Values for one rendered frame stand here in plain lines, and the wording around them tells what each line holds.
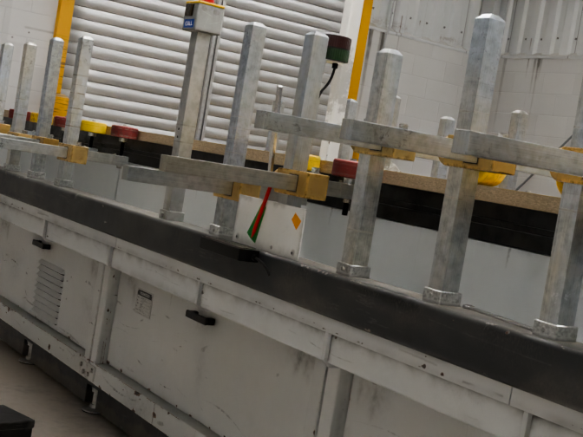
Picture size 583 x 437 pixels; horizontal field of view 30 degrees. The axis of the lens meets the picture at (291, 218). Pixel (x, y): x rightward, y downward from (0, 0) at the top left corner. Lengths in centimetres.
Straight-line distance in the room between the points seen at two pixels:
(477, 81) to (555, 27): 1029
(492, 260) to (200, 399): 116
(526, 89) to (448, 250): 1040
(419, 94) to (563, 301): 1060
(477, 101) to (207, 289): 93
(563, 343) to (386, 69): 64
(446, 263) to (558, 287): 24
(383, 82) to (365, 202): 21
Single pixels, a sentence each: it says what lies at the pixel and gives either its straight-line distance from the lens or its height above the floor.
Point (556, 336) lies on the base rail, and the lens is 157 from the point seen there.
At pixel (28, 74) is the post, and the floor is 103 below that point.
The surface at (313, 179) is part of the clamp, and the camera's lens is 209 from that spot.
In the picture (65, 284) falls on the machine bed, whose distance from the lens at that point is 384.
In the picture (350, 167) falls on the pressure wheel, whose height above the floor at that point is 89.
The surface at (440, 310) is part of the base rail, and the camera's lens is 172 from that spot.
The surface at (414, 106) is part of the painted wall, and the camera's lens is 1209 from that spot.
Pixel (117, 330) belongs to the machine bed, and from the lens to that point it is 341.
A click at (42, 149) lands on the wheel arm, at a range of 321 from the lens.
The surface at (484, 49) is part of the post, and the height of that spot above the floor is 111.
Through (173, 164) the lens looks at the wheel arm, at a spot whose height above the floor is 85.
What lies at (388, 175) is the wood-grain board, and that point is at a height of 89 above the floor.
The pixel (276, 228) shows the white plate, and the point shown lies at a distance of 215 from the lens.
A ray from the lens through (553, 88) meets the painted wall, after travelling 1184.
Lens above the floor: 89
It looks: 3 degrees down
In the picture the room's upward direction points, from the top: 9 degrees clockwise
